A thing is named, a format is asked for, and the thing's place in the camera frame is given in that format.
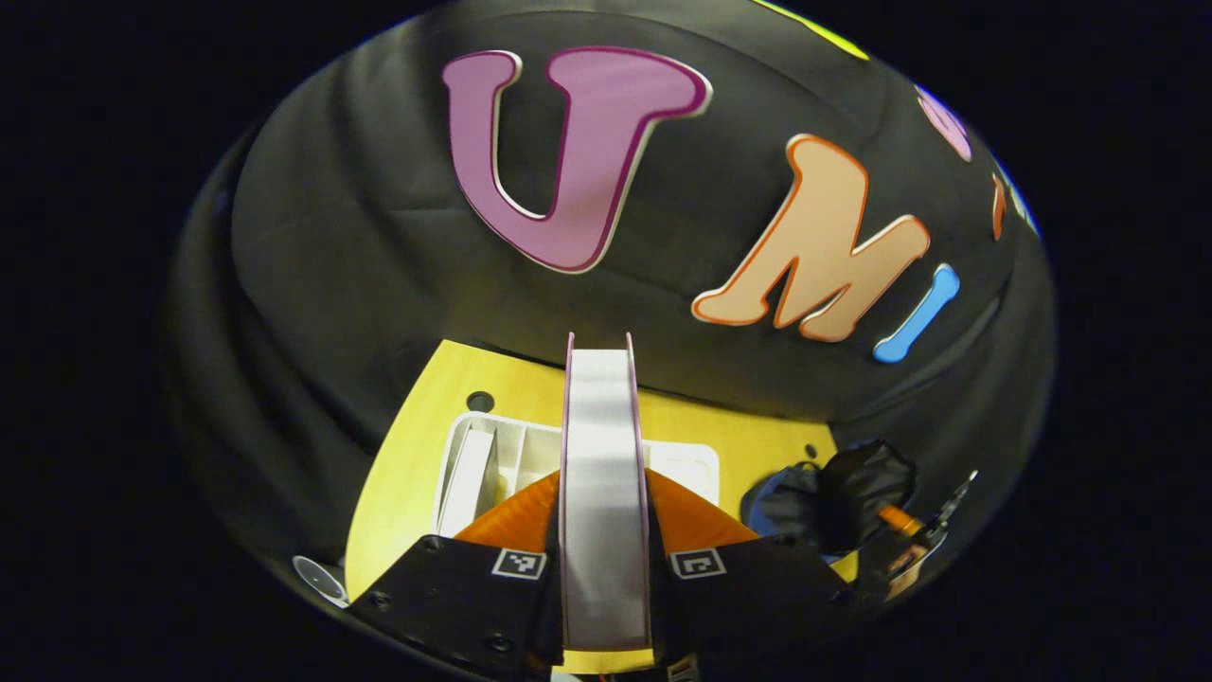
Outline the grey round disc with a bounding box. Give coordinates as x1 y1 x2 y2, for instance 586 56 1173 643
292 555 349 607

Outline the black backdrop cloth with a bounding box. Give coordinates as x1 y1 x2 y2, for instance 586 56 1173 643
161 0 1057 607

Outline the blue schoolbag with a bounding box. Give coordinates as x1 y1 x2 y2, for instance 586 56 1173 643
740 440 919 569

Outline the pink cover book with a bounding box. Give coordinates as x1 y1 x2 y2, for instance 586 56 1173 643
557 332 656 655

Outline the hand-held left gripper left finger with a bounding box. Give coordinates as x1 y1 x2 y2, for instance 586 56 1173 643
346 471 569 678

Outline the white bookshelf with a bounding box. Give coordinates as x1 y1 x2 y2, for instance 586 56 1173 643
431 412 722 541

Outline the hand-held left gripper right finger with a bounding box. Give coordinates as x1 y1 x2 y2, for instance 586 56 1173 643
644 469 858 664

